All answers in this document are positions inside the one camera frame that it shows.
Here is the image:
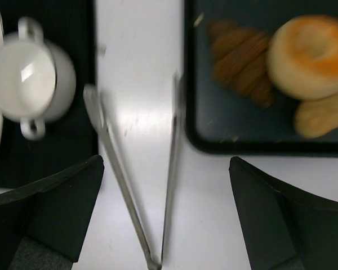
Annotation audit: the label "metal serving tongs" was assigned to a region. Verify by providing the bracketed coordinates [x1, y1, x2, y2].
[83, 74, 185, 269]

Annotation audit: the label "pale oblong bread roll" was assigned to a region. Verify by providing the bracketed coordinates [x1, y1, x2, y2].
[293, 93, 338, 138]

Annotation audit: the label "brown croissant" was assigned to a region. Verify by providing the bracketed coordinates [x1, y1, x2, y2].
[207, 20, 274, 109]

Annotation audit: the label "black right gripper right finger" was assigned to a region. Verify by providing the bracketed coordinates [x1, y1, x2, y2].
[229, 157, 338, 269]

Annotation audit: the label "black scalloped placemat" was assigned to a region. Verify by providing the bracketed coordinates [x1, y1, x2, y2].
[0, 1, 98, 188]

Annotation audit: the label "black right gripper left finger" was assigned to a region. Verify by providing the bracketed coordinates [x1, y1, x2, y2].
[0, 155, 104, 269]

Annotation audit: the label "pale glazed ring donut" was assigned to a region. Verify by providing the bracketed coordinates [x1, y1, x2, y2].
[266, 15, 338, 100]

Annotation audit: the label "white two-handled soup bowl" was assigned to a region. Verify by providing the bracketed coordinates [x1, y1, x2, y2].
[0, 17, 76, 140]

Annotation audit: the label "black baking tray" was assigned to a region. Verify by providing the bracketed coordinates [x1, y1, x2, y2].
[183, 1, 338, 157]

